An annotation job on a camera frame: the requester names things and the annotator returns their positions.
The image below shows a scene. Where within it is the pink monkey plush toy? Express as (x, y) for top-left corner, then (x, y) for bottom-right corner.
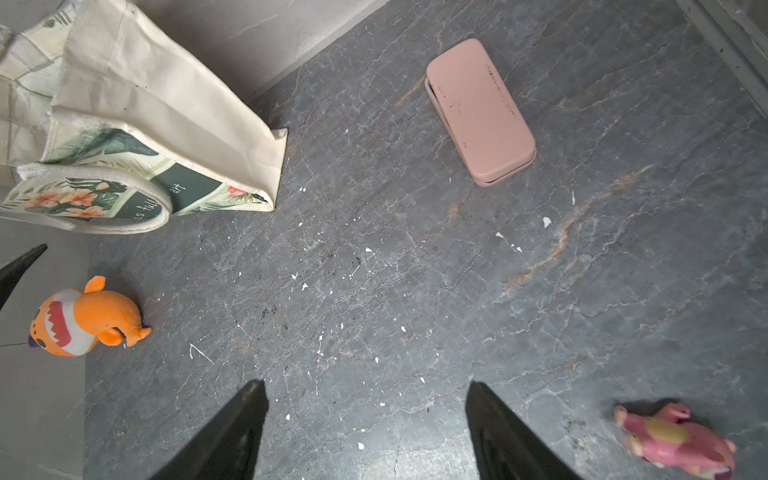
(614, 402), (737, 479)

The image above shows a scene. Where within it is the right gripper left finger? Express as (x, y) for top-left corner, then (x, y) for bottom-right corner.
(153, 380), (269, 480)

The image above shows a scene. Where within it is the pink glasses case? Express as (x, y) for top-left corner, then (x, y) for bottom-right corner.
(424, 38), (537, 187)

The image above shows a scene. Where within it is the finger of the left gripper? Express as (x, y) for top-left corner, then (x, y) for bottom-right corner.
(0, 244), (48, 309)

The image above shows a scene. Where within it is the orange shark plush toy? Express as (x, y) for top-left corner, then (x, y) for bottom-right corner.
(28, 276), (152, 357)

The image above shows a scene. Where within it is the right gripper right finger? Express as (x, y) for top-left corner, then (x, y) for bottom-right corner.
(465, 381), (580, 480)

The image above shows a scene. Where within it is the floral canvas tote bag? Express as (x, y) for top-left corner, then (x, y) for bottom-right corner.
(1, 1), (288, 235)

